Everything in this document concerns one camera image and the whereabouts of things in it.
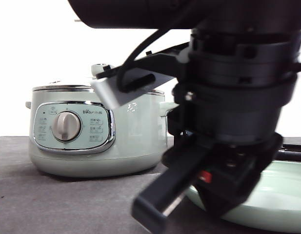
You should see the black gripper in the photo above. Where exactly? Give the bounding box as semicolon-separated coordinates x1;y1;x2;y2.
162;28;301;214

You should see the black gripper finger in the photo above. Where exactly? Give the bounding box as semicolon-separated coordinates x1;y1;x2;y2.
133;140;214;233

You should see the green plate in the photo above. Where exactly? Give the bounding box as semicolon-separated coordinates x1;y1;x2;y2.
185;160;301;232

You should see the glass steamer lid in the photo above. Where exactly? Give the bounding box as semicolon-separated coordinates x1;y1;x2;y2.
32;63;165;95

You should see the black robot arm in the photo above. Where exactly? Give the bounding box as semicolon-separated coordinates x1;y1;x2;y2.
68;0;301;234

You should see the black plate rack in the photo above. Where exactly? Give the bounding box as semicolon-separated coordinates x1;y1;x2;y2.
275;144;301;161

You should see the green electric steamer pot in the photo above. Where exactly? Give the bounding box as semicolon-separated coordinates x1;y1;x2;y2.
25;83;178;178

